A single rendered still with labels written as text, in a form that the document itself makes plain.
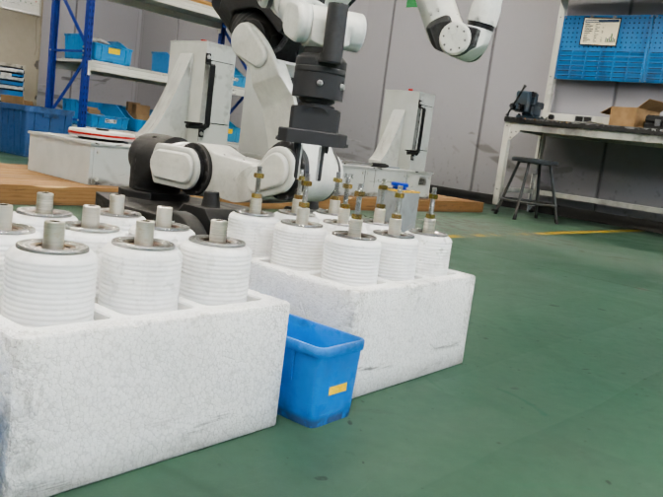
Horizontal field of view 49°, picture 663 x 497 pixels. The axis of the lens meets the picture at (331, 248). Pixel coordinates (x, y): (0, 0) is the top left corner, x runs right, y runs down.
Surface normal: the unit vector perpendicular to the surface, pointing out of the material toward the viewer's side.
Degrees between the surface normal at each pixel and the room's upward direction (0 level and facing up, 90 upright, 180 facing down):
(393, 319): 90
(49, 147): 90
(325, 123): 90
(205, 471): 0
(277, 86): 114
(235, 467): 0
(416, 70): 90
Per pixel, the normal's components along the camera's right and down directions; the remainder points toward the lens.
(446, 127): -0.65, 0.03
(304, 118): 0.06, 0.16
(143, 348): 0.76, 0.19
